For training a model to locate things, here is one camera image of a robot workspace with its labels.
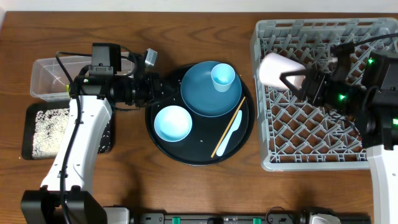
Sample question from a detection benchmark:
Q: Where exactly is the pink cup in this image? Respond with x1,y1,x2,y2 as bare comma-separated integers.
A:
259,53,305,89

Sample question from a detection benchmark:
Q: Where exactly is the light blue bowl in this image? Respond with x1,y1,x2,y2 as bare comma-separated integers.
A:
154,105,193,142

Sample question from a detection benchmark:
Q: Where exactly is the wooden chopstick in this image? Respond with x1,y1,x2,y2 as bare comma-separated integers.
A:
211,96,246,158

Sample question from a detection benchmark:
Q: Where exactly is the light blue cup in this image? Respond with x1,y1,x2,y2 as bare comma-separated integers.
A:
211,63,236,92

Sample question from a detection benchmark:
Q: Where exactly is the light blue plastic knife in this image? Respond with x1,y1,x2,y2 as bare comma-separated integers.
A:
216,110,243,157

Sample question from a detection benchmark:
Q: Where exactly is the white rice pile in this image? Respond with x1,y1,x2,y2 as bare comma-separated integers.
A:
32,108,69,159

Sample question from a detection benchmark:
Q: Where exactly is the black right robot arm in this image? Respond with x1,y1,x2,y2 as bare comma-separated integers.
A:
280,50,397,223

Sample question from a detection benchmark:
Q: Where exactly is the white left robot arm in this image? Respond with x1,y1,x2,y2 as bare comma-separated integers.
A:
21,72,180,223

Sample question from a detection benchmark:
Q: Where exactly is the grey dishwasher rack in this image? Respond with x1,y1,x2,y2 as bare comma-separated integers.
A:
250,17,397,172

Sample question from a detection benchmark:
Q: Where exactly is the round black tray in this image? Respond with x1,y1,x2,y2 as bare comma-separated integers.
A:
145,64,255,165

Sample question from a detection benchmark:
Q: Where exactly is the clear plastic bin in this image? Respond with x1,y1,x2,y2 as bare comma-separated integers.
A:
30,52,136,103

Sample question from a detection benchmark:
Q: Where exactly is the black rectangular tray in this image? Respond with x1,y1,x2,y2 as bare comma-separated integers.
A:
21,101,114,161

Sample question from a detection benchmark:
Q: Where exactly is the black rail base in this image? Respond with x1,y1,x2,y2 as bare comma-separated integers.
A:
133,212,373,224

